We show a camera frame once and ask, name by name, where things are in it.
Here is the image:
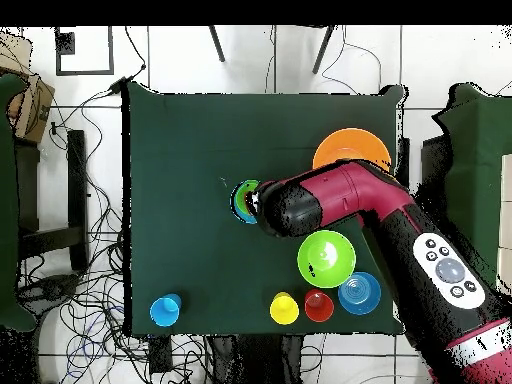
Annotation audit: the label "black power adapter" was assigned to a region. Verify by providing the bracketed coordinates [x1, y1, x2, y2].
[108, 76, 128, 96]

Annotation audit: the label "black square floor frame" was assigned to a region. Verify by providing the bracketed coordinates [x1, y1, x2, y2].
[54, 26, 115, 76]

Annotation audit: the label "white boxes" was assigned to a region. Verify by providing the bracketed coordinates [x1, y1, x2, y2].
[496, 153, 512, 293]

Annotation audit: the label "tangled black floor cables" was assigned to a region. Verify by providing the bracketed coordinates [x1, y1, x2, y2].
[17, 91, 209, 384]

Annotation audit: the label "dark green tablecloth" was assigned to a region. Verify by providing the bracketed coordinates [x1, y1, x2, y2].
[121, 81, 409, 337]

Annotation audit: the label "cardboard box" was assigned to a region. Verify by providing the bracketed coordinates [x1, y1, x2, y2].
[0, 31, 56, 145]

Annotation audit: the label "grey base with black knob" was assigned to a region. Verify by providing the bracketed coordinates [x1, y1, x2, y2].
[17, 273, 81, 305]

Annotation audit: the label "large blue bowl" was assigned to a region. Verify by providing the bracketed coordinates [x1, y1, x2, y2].
[337, 271, 382, 316]

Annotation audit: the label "black stand leg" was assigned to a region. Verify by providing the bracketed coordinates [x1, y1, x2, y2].
[311, 25, 337, 75]
[207, 25, 226, 63]

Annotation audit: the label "large orange bowl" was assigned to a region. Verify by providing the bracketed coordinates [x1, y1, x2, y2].
[312, 127, 392, 172]

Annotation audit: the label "yellow cup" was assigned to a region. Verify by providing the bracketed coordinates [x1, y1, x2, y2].
[269, 291, 300, 326]

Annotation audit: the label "red-orange cup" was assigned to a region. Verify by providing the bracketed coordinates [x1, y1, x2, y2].
[303, 288, 336, 324]

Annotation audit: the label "green cup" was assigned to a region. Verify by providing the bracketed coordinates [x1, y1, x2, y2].
[233, 180, 260, 217]

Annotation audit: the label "green-clothed side table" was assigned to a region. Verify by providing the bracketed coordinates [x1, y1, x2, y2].
[0, 73, 39, 333]
[431, 82, 512, 297]

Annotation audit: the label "blue cup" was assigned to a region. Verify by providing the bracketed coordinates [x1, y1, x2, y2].
[148, 293, 183, 328]

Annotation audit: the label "black power strip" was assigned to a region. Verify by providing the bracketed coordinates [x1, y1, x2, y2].
[148, 335, 174, 373]

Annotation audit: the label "small cyan bowl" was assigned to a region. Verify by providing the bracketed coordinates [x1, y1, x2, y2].
[229, 179, 261, 226]

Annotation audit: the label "large green bowl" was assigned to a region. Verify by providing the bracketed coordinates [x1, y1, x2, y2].
[296, 229, 358, 289]

